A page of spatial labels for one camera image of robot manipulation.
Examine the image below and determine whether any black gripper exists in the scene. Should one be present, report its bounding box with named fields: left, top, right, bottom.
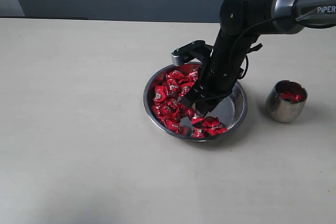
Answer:
left=181, top=61, right=243, bottom=117

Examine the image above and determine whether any red candy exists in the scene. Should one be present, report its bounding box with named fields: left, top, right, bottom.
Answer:
left=168, top=70, right=185, bottom=81
left=279, top=91, right=302, bottom=103
left=153, top=86, right=166, bottom=104
left=202, top=116, right=227, bottom=136

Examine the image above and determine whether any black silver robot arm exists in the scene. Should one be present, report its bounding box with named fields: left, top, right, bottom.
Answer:
left=172, top=0, right=335, bottom=116

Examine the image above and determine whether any round steel plate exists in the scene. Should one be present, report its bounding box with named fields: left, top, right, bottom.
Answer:
left=143, top=62, right=248, bottom=142

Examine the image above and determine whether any steel cup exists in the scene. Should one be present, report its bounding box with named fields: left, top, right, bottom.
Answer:
left=265, top=80, right=308, bottom=123

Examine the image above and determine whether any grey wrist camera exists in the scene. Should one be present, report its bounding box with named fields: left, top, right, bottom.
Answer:
left=171, top=40, right=213, bottom=67

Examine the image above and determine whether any black cable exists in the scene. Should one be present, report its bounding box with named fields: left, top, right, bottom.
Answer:
left=229, top=0, right=336, bottom=80

